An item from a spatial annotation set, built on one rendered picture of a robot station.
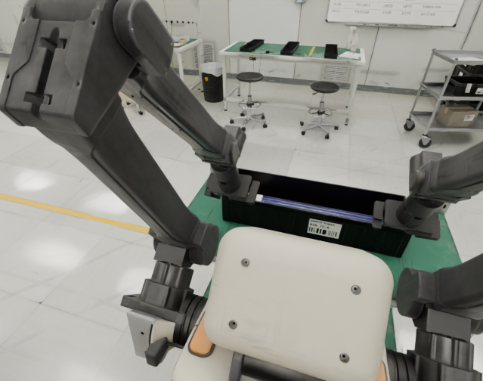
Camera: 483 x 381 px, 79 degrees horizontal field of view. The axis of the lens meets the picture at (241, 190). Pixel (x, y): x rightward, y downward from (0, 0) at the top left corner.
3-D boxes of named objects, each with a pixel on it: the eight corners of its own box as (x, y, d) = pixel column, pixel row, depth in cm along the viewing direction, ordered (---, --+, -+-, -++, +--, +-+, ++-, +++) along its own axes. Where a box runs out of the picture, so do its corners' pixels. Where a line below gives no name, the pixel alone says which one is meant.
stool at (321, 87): (293, 122, 396) (298, 78, 361) (330, 120, 400) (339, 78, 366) (304, 140, 353) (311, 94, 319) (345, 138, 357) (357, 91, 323)
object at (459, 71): (435, 103, 454) (456, 50, 409) (468, 105, 445) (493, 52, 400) (447, 119, 403) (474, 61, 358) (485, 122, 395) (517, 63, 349)
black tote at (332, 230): (222, 220, 102) (221, 194, 95) (237, 191, 115) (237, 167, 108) (400, 258, 88) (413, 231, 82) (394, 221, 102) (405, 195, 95)
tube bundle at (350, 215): (236, 210, 104) (236, 202, 102) (242, 198, 110) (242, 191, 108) (388, 241, 92) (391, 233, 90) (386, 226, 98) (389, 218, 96)
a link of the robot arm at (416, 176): (416, 181, 51) (473, 190, 49) (417, 130, 56) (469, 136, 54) (394, 209, 62) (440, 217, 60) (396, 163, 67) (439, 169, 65)
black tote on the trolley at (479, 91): (453, 97, 312) (459, 84, 304) (440, 88, 336) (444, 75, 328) (492, 97, 311) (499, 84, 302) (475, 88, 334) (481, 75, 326)
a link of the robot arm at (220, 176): (205, 167, 66) (230, 171, 64) (215, 143, 69) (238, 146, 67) (212, 182, 72) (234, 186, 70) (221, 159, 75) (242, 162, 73)
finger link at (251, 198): (238, 189, 86) (233, 173, 78) (262, 193, 85) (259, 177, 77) (232, 210, 84) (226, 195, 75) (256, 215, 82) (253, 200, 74)
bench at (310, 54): (236, 94, 484) (236, 40, 436) (350, 106, 442) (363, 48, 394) (221, 111, 427) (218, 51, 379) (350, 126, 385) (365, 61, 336)
